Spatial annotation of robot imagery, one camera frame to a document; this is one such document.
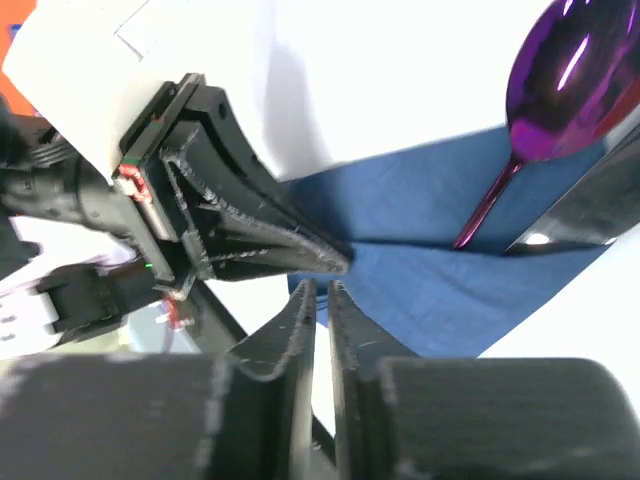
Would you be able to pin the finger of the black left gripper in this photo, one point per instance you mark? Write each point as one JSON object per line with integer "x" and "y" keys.
{"x": 255, "y": 238}
{"x": 234, "y": 171}

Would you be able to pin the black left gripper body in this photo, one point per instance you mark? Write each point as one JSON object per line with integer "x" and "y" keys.
{"x": 167, "y": 235}

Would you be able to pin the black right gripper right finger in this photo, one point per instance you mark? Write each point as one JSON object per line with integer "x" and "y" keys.
{"x": 357, "y": 345}

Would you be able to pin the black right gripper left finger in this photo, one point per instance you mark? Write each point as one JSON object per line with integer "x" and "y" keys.
{"x": 269, "y": 414}

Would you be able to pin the dark blue paper napkin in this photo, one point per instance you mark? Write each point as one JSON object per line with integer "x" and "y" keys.
{"x": 401, "y": 213}

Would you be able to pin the silver table knife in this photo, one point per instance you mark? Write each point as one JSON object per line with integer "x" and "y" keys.
{"x": 599, "y": 208}

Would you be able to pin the purple metal spoon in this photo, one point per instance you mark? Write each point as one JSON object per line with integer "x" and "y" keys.
{"x": 575, "y": 78}

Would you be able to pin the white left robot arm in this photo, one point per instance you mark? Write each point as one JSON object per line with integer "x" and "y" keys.
{"x": 188, "y": 202}

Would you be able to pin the orange plastic basket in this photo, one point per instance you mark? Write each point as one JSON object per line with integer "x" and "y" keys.
{"x": 13, "y": 14}

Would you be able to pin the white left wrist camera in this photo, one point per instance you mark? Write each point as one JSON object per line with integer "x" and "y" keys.
{"x": 89, "y": 67}

